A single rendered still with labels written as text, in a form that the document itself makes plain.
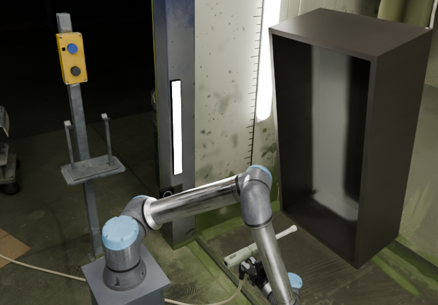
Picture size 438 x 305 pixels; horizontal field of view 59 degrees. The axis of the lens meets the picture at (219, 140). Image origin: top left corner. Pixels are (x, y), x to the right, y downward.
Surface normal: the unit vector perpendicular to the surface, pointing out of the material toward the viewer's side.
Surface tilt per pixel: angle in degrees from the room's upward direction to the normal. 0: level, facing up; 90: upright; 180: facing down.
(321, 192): 12
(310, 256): 0
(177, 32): 90
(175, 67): 90
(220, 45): 90
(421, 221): 57
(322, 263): 0
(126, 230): 5
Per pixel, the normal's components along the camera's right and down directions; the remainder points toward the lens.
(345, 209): -0.14, -0.83
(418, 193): -0.68, -0.29
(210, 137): 0.55, 0.38
